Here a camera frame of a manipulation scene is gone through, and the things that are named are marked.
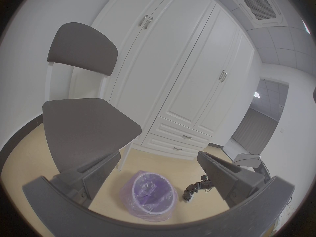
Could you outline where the grey and white chair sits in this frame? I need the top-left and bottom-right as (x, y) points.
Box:
(42, 22), (142, 173)

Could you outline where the purple plastic bag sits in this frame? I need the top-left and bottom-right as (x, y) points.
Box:
(120, 170), (179, 222)

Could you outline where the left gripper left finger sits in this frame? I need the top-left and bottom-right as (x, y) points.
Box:
(51, 151), (121, 208)

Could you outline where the white trash bin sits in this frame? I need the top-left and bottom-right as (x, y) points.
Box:
(132, 173), (174, 215)

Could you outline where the grey curtain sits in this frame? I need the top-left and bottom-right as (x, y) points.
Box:
(232, 108), (279, 155)

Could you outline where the white wardrobe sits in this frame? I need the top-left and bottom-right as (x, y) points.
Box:
(91, 0), (255, 160)

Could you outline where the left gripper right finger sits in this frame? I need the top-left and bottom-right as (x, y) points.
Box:
(197, 151), (266, 208)

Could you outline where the ceiling air conditioner vent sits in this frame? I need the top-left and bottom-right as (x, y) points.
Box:
(228, 0), (288, 29)

